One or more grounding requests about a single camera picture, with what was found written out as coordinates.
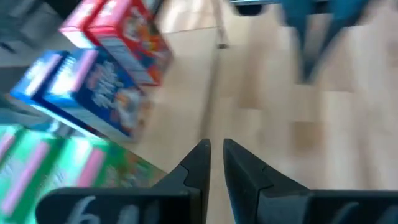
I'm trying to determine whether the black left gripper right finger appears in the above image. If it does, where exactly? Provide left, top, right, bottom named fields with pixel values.
left=222, top=138, right=398, bottom=224

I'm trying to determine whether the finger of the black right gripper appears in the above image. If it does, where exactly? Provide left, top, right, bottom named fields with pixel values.
left=310, top=0, right=369, bottom=78
left=281, top=0, right=315, bottom=82

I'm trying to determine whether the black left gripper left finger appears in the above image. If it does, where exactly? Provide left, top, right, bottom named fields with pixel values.
left=35, top=139, right=212, bottom=224

